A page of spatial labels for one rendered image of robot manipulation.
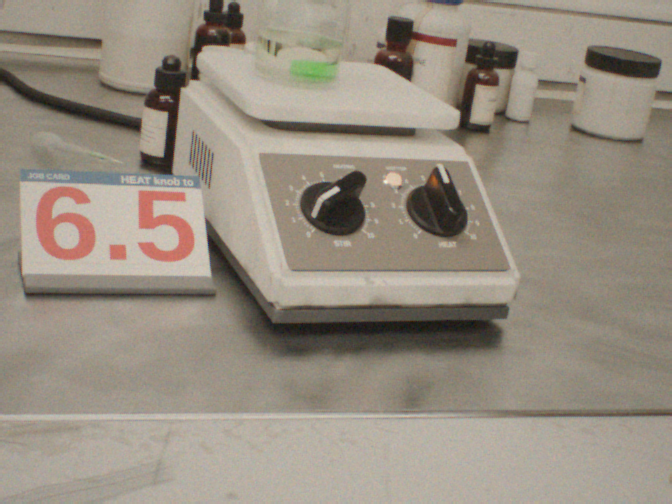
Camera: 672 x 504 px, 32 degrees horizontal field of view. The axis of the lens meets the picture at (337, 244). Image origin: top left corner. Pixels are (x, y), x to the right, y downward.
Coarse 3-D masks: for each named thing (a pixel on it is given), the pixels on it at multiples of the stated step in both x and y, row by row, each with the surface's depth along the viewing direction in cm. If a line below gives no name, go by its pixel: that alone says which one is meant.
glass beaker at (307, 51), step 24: (264, 0) 61; (288, 0) 60; (312, 0) 60; (336, 0) 60; (264, 24) 61; (288, 24) 60; (312, 24) 60; (336, 24) 61; (264, 48) 61; (288, 48) 60; (312, 48) 61; (336, 48) 61; (264, 72) 62; (288, 72) 61; (312, 72) 61; (336, 72) 62
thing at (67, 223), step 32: (32, 192) 56; (64, 192) 57; (96, 192) 58; (128, 192) 58; (160, 192) 59; (192, 192) 59; (32, 224) 56; (64, 224) 56; (96, 224) 57; (128, 224) 57; (160, 224) 58; (192, 224) 58; (32, 256) 55; (64, 256) 55; (96, 256) 56; (128, 256) 56; (160, 256) 57; (192, 256) 58
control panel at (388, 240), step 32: (288, 160) 57; (320, 160) 58; (352, 160) 58; (384, 160) 59; (416, 160) 60; (448, 160) 61; (288, 192) 56; (384, 192) 58; (480, 192) 60; (288, 224) 54; (384, 224) 56; (480, 224) 58; (288, 256) 53; (320, 256) 54; (352, 256) 54; (384, 256) 55; (416, 256) 56; (448, 256) 56; (480, 256) 57
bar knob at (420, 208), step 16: (432, 176) 57; (448, 176) 57; (416, 192) 58; (432, 192) 57; (448, 192) 56; (416, 208) 57; (432, 208) 57; (448, 208) 56; (464, 208) 58; (416, 224) 57; (432, 224) 57; (448, 224) 56; (464, 224) 57
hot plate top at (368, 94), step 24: (216, 72) 63; (240, 72) 63; (360, 72) 68; (384, 72) 69; (240, 96) 59; (264, 96) 59; (288, 96) 59; (312, 96) 60; (336, 96) 61; (360, 96) 62; (384, 96) 63; (408, 96) 64; (432, 96) 65; (288, 120) 58; (312, 120) 58; (336, 120) 59; (360, 120) 59; (384, 120) 60; (408, 120) 60; (432, 120) 61; (456, 120) 62
